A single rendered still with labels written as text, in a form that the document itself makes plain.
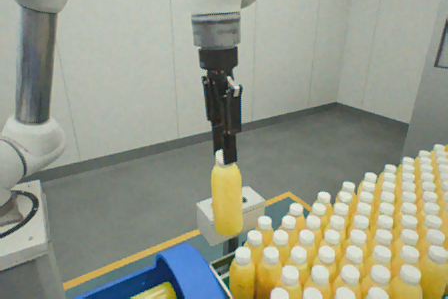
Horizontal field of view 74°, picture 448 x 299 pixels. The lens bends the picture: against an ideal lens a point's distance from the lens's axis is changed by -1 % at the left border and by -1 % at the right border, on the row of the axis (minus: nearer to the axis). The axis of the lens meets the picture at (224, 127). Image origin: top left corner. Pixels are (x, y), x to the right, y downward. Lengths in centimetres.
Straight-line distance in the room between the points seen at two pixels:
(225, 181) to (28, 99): 71
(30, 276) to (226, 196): 77
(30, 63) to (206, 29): 66
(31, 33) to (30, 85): 16
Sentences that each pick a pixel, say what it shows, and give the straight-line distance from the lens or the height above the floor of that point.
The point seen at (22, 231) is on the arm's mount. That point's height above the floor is 105.
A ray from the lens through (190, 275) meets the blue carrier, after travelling 59.
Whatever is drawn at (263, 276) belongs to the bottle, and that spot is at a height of 104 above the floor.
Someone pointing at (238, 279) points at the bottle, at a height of 104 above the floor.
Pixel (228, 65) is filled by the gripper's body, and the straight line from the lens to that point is 55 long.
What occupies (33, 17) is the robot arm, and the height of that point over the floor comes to 165.
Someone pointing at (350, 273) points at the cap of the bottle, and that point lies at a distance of 83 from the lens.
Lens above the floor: 167
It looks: 22 degrees down
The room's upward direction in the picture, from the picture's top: straight up
